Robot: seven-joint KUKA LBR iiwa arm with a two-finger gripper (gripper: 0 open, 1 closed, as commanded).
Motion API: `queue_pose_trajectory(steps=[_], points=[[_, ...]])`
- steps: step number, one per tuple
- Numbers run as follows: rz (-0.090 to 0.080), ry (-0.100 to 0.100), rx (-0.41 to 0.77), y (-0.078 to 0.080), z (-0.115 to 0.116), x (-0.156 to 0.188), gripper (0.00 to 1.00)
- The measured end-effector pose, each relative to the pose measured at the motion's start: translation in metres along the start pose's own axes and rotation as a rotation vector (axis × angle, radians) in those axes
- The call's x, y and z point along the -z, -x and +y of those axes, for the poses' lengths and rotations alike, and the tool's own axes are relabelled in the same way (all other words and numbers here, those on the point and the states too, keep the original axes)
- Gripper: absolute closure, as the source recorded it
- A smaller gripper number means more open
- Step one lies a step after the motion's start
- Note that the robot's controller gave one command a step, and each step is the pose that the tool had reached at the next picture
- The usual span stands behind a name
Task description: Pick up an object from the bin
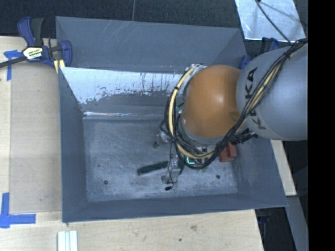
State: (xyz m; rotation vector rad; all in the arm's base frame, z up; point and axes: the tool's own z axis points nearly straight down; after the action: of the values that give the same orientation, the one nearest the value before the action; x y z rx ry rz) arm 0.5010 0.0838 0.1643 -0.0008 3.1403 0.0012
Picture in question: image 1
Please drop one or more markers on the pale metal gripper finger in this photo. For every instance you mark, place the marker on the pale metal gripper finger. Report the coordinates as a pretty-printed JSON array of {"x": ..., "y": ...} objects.
[
  {"x": 180, "y": 168},
  {"x": 169, "y": 172}
]

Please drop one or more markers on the dark green flat block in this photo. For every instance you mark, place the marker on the dark green flat block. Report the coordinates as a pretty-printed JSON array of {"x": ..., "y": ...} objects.
[{"x": 151, "y": 168}]

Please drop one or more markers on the pale wood board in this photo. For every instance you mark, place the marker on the pale wood board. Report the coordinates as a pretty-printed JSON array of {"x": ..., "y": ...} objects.
[{"x": 34, "y": 140}]

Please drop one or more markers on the red-brown flat block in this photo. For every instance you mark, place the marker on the red-brown flat block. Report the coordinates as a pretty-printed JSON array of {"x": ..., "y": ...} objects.
[{"x": 228, "y": 153}]

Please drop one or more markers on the grey metal bin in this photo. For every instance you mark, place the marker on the grey metal bin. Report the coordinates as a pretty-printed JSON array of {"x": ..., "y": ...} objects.
[{"x": 125, "y": 145}]

